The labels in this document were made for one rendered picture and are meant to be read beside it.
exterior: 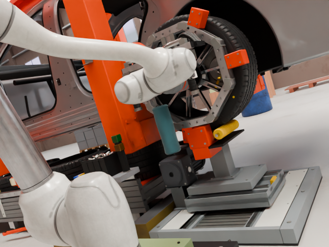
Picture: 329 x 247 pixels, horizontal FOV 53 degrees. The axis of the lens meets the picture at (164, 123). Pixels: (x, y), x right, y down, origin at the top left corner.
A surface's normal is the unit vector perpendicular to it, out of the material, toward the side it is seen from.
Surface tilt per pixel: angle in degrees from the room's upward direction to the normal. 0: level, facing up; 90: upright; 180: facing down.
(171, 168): 90
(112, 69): 90
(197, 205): 90
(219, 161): 90
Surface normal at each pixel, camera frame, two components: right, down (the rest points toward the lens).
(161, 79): 0.01, 0.86
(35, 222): -0.47, 0.36
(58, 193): 0.61, -0.34
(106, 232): 0.28, -0.04
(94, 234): -0.08, 0.07
